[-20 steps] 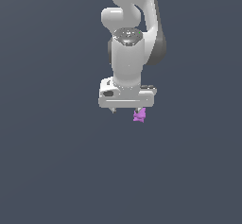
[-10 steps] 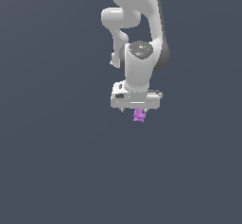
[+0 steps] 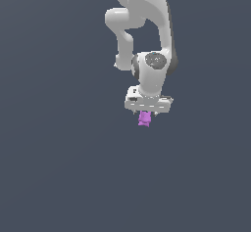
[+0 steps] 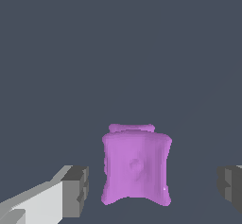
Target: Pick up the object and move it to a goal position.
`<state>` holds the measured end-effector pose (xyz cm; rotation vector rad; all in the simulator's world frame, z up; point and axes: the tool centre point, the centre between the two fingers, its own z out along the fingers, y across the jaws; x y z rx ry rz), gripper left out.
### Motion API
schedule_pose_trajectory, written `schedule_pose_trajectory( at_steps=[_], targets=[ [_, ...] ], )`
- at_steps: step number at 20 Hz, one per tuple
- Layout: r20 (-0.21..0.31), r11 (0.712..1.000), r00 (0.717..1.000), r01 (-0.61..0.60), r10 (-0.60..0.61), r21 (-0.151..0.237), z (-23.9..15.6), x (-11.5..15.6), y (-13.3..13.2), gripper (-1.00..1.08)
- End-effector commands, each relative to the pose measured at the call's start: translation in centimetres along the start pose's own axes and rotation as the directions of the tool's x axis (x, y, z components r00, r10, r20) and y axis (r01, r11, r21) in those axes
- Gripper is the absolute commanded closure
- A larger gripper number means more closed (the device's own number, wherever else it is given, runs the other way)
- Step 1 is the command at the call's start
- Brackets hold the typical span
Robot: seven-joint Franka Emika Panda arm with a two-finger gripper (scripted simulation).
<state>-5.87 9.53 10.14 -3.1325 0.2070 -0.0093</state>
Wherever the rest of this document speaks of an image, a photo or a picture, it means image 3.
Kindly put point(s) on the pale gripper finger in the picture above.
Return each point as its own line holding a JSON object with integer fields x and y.
{"x": 134, "y": 112}
{"x": 156, "y": 113}

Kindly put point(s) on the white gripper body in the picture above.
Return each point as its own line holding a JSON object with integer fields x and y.
{"x": 147, "y": 102}

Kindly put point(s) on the small purple object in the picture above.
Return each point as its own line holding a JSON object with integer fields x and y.
{"x": 143, "y": 118}

